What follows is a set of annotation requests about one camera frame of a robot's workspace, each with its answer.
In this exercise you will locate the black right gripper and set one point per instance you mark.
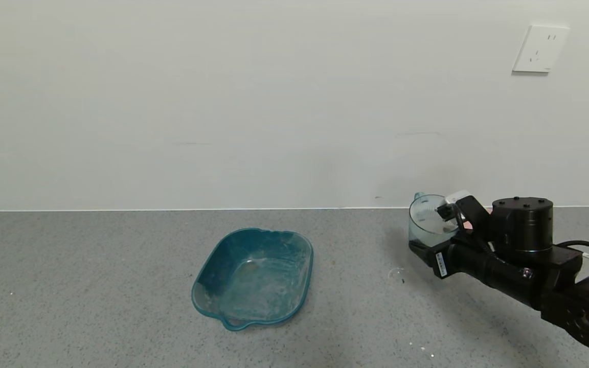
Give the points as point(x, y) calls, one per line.
point(440, 262)

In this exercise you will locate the clear ribbed plastic cup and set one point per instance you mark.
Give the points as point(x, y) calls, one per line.
point(425, 225)

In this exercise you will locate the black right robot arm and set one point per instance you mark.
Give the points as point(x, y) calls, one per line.
point(545, 266)

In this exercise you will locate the teal plastic tray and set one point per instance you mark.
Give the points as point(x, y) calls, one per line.
point(258, 286)

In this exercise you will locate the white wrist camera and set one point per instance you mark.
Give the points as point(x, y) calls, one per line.
point(457, 197)

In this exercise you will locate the white wall socket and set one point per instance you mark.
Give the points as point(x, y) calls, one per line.
point(540, 48)

